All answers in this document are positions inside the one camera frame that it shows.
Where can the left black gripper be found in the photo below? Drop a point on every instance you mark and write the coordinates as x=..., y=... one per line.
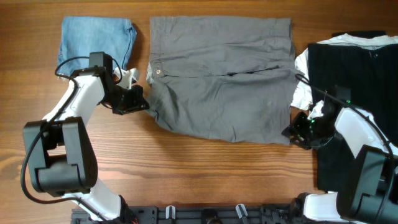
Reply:
x=138, y=101

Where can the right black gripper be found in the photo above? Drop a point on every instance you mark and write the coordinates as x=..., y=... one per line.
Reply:
x=295, y=128

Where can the grey shorts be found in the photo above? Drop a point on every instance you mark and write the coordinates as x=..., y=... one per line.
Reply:
x=222, y=77

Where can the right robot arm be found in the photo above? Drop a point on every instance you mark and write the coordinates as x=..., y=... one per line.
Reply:
x=369, y=195

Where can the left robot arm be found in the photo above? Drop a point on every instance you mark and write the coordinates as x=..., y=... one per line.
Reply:
x=60, y=164

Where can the folded blue denim shorts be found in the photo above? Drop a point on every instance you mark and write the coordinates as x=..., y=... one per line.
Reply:
x=82, y=35

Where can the black garment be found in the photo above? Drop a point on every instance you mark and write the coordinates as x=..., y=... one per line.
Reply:
x=368, y=68

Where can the black mounting rail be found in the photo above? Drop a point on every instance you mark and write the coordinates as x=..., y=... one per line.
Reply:
x=268, y=214

